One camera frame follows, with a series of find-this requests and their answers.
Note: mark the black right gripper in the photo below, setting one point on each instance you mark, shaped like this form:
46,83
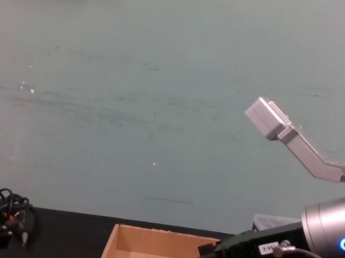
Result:
252,248

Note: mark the clear plastic case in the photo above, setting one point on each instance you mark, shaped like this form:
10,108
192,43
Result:
268,221

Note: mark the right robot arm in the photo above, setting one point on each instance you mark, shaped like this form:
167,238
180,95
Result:
332,222

